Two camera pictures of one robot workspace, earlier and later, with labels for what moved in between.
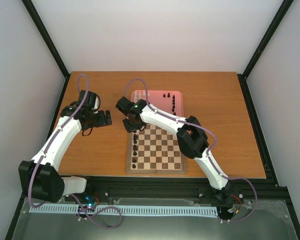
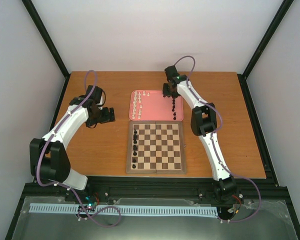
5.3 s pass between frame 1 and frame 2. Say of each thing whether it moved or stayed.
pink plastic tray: stayed
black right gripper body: moved
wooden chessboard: stayed
